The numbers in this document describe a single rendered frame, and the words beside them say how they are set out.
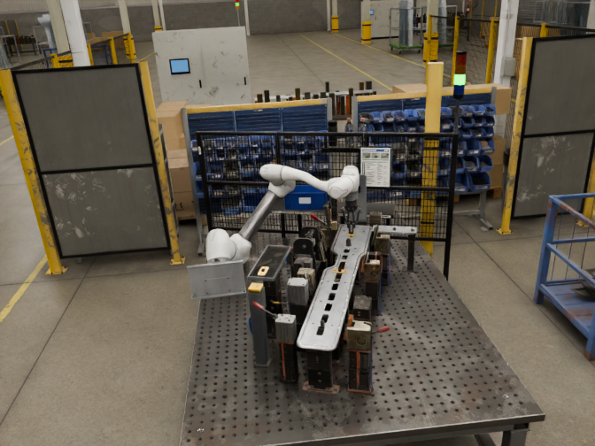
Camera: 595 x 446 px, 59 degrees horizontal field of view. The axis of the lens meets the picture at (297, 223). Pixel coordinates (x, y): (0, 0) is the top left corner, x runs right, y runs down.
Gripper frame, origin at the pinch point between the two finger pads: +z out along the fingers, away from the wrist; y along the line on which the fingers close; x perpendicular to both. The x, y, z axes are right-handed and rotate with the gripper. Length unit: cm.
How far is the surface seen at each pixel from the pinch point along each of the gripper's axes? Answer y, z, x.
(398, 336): 35, 36, -62
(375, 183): 10, -12, 54
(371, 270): 17.6, 6.0, -43.8
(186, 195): -223, 65, 214
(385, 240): 22.6, 3.4, -8.6
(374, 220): 12.9, 4.1, 22.9
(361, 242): 7.6, 6.1, -7.5
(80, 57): -371, -84, 278
